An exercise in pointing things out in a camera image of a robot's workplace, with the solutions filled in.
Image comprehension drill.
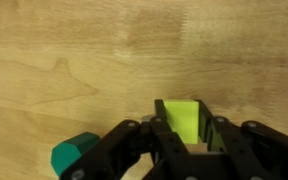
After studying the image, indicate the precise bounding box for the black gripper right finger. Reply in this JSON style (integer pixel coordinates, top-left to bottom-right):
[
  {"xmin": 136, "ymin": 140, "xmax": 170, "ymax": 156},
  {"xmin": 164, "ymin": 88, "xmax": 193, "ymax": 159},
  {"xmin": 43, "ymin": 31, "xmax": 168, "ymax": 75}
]
[{"xmin": 194, "ymin": 99, "xmax": 288, "ymax": 180}]

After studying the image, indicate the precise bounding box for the green cylinder block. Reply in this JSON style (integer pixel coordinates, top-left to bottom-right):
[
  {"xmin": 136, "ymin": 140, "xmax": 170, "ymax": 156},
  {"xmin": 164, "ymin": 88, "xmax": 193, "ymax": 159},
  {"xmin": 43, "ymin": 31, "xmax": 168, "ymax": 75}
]
[{"xmin": 50, "ymin": 131, "xmax": 102, "ymax": 178}]

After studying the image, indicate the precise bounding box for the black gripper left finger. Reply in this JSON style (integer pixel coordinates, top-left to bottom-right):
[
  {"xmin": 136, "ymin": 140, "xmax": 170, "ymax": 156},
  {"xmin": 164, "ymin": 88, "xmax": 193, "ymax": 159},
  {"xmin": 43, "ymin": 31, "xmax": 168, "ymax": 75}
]
[{"xmin": 59, "ymin": 99, "xmax": 198, "ymax": 180}]

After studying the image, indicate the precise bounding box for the yellow cube block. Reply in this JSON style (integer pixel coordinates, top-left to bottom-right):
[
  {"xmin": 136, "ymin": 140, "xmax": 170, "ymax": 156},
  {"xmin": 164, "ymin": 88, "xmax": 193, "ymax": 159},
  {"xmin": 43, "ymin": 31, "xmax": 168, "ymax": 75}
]
[{"xmin": 163, "ymin": 98, "xmax": 201, "ymax": 145}]

